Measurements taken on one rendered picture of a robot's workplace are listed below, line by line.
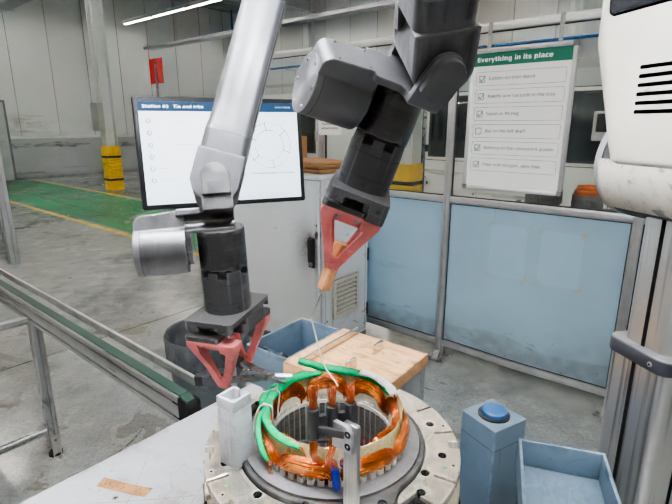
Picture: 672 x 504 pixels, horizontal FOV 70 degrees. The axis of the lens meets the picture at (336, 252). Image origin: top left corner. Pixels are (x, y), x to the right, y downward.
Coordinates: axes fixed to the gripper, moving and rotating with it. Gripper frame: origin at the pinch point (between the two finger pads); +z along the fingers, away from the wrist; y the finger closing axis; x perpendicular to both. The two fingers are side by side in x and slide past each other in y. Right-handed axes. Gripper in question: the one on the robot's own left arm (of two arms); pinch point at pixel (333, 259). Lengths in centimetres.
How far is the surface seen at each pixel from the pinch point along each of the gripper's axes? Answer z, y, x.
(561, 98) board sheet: -44, -206, 82
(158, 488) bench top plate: 67, -21, -16
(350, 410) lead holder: 9.2, 12.6, 6.4
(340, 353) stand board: 28.0, -28.6, 8.6
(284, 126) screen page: 3, -110, -28
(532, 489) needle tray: 20.3, 0.0, 35.1
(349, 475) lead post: 15.0, 14.4, 8.6
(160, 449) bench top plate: 69, -33, -20
